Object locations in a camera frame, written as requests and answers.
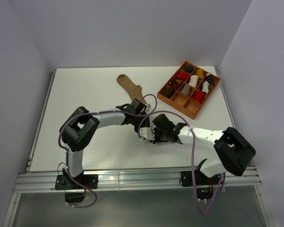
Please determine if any left aluminium side rail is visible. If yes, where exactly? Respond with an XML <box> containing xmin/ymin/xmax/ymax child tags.
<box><xmin>24</xmin><ymin>69</ymin><xmax>56</xmax><ymax>173</ymax></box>

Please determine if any red rolled sock upper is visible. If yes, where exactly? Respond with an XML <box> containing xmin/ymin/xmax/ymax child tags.
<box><xmin>177</xmin><ymin>72</ymin><xmax>189</xmax><ymax>81</ymax></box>

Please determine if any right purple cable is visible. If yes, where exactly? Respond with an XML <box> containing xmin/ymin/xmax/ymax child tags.
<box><xmin>137</xmin><ymin>111</ymin><xmax>227</xmax><ymax>215</ymax></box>

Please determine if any red rolled sock lower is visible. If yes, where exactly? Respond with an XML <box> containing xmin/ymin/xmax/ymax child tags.
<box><xmin>193</xmin><ymin>90</ymin><xmax>205</xmax><ymax>104</ymax></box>

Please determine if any dark brown rolled sock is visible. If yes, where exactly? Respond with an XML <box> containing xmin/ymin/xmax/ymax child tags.
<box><xmin>161</xmin><ymin>86</ymin><xmax>176</xmax><ymax>98</ymax></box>

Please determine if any tan brown sock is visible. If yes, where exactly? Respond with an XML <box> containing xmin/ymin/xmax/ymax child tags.
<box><xmin>116</xmin><ymin>74</ymin><xmax>147</xmax><ymax>104</ymax></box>

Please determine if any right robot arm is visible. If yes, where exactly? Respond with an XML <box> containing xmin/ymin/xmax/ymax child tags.
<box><xmin>152</xmin><ymin>113</ymin><xmax>256</xmax><ymax>184</ymax></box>

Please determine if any grey brown rolled sock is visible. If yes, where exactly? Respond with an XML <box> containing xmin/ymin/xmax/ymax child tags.
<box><xmin>180</xmin><ymin>84</ymin><xmax>192</xmax><ymax>96</ymax></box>

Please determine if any argyle patterned rolled sock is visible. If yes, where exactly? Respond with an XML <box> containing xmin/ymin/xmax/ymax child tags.
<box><xmin>168</xmin><ymin>78</ymin><xmax>182</xmax><ymax>89</ymax></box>

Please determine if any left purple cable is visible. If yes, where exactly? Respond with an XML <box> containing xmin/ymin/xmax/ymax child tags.
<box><xmin>58</xmin><ymin>94</ymin><xmax>158</xmax><ymax>209</ymax></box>

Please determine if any right aluminium side rail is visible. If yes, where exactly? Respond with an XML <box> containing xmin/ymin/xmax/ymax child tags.
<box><xmin>214</xmin><ymin>66</ymin><xmax>248</xmax><ymax>166</ymax></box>

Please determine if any dark teal rolled sock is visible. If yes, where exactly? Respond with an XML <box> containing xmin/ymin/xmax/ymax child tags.
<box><xmin>184</xmin><ymin>65</ymin><xmax>195</xmax><ymax>74</ymax></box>

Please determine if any yellow rolled sock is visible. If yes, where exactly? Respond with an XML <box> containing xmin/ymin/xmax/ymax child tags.
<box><xmin>195</xmin><ymin>68</ymin><xmax>204</xmax><ymax>79</ymax></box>

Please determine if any purple cable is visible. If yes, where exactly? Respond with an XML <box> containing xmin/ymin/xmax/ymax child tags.
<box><xmin>137</xmin><ymin>111</ymin><xmax>227</xmax><ymax>215</ymax></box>
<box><xmin>58</xmin><ymin>94</ymin><xmax>158</xmax><ymax>209</ymax></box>

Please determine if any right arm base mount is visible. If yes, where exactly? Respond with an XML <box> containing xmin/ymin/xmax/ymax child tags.
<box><xmin>179</xmin><ymin>168</ymin><xmax>225</xmax><ymax>200</ymax></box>

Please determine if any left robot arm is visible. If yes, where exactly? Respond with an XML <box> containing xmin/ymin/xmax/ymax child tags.
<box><xmin>58</xmin><ymin>99</ymin><xmax>148</xmax><ymax>189</ymax></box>

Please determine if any orange divided sock tray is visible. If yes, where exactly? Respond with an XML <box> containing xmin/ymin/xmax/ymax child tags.
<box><xmin>157</xmin><ymin>61</ymin><xmax>220</xmax><ymax>119</ymax></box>

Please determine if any black white striped sock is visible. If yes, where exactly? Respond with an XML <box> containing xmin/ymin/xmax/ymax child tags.
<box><xmin>205</xmin><ymin>73</ymin><xmax>215</xmax><ymax>86</ymax></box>

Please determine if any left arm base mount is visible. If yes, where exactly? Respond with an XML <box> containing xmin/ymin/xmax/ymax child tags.
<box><xmin>54</xmin><ymin>172</ymin><xmax>98</xmax><ymax>203</ymax></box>

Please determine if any cream rolled sock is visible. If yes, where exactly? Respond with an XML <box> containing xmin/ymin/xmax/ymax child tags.
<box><xmin>188</xmin><ymin>75</ymin><xmax>199</xmax><ymax>88</ymax></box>

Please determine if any aluminium front rail frame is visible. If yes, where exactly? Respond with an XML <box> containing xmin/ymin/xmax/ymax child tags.
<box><xmin>13</xmin><ymin>167</ymin><xmax>261</xmax><ymax>193</ymax></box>

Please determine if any white grey striped sock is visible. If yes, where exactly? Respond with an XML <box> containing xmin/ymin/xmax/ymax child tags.
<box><xmin>202</xmin><ymin>81</ymin><xmax>209</xmax><ymax>95</ymax></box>

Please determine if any aluminium side rail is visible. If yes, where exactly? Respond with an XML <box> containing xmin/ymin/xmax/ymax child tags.
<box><xmin>24</xmin><ymin>69</ymin><xmax>56</xmax><ymax>173</ymax></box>
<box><xmin>214</xmin><ymin>66</ymin><xmax>248</xmax><ymax>166</ymax></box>

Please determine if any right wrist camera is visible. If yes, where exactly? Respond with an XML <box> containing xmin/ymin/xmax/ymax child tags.
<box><xmin>139</xmin><ymin>127</ymin><xmax>155</xmax><ymax>141</ymax></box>

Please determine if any red rolled sock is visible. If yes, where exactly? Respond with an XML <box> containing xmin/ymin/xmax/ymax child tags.
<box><xmin>177</xmin><ymin>72</ymin><xmax>189</xmax><ymax>81</ymax></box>
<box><xmin>193</xmin><ymin>90</ymin><xmax>205</xmax><ymax>104</ymax></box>

